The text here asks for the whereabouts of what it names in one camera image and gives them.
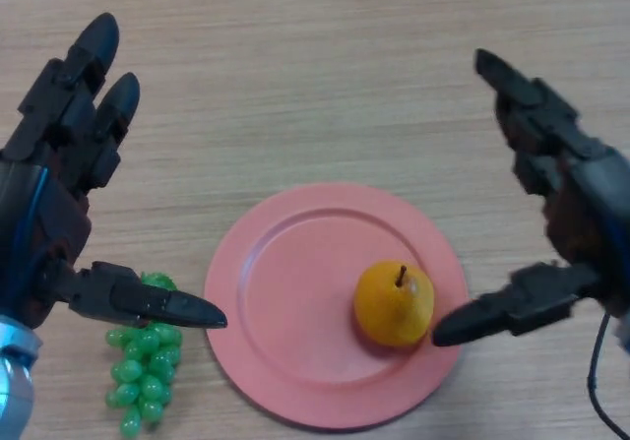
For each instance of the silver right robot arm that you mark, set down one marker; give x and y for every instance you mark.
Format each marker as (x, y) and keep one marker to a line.
(624, 334)

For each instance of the green grape bunch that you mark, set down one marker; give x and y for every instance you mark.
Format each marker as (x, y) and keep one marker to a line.
(145, 371)

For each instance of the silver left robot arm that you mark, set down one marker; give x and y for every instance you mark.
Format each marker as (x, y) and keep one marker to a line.
(15, 381)

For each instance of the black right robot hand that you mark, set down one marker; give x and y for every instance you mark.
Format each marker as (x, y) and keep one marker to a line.
(590, 213)

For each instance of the yellow pear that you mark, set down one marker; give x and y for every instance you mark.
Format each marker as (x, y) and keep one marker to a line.
(389, 312)

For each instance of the pink round plate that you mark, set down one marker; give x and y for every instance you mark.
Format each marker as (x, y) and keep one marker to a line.
(295, 322)

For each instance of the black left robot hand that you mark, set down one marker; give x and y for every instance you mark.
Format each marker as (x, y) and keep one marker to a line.
(49, 223)

